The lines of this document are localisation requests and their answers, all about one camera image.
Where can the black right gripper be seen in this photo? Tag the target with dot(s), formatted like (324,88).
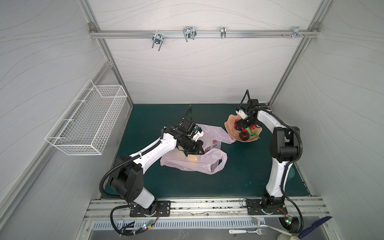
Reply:
(247,124)

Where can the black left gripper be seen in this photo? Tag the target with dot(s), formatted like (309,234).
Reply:
(199,145)

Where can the pink plastic bag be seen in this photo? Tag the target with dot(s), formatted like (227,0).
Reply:
(211,162)

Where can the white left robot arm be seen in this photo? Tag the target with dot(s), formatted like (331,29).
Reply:
(126,180)

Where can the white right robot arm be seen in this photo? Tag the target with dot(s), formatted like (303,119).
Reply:
(286,148)

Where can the pink dragon fruit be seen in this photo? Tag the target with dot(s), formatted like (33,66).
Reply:
(252,131)

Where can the dark brown round fruit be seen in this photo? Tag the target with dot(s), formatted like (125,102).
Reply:
(244,136)

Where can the brown fruit plate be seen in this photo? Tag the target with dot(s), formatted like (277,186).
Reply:
(230,128)

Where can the green table mat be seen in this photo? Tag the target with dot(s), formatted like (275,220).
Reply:
(245,174)

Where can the silver fork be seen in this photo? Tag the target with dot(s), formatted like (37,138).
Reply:
(259,223)

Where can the metal u-bolt clamp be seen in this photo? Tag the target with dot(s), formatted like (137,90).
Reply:
(189,33)

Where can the metal hook clamp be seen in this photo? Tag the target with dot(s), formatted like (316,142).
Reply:
(157,39)

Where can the white cup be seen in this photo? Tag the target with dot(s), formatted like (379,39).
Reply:
(287,237)

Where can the blue plastic knife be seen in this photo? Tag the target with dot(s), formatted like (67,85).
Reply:
(314,225)

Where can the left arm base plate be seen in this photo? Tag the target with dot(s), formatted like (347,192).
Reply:
(158,208)

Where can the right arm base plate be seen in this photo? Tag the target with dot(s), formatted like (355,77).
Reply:
(254,208)

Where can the small metal bracket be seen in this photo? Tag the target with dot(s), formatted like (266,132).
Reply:
(223,32)

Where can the metal bolt bracket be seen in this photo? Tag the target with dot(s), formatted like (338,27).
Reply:
(295,34)

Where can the white wire basket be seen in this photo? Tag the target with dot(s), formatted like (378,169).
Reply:
(85,127)

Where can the white handled fork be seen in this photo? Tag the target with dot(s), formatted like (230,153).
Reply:
(257,231)

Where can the aluminium crossbar rail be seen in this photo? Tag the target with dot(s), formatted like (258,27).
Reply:
(201,34)

